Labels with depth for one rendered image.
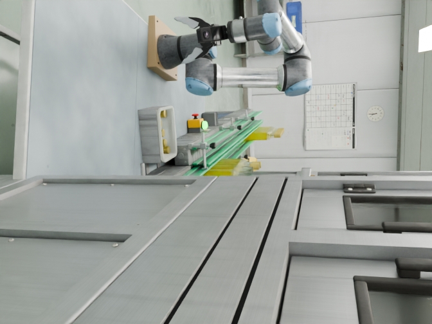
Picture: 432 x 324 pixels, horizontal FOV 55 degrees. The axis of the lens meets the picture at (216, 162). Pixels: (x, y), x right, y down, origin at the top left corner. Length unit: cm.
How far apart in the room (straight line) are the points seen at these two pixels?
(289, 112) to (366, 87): 139
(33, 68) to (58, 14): 21
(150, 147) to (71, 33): 58
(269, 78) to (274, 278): 137
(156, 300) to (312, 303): 16
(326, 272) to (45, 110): 90
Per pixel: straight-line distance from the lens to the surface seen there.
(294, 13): 716
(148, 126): 170
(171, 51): 183
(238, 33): 140
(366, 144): 787
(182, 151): 187
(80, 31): 141
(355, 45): 775
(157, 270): 52
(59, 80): 128
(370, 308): 47
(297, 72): 180
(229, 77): 177
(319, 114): 775
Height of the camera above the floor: 148
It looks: 15 degrees down
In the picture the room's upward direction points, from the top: 90 degrees clockwise
